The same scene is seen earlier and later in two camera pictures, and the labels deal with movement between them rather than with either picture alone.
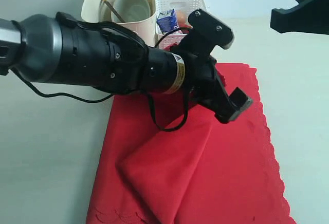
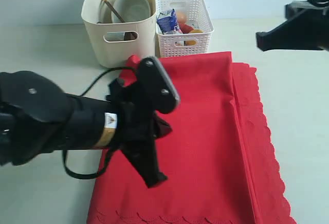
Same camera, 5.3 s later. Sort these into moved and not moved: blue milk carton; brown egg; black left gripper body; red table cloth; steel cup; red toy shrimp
Moved: black left gripper body
Not moved: red toy shrimp; brown egg; red table cloth; steel cup; blue milk carton
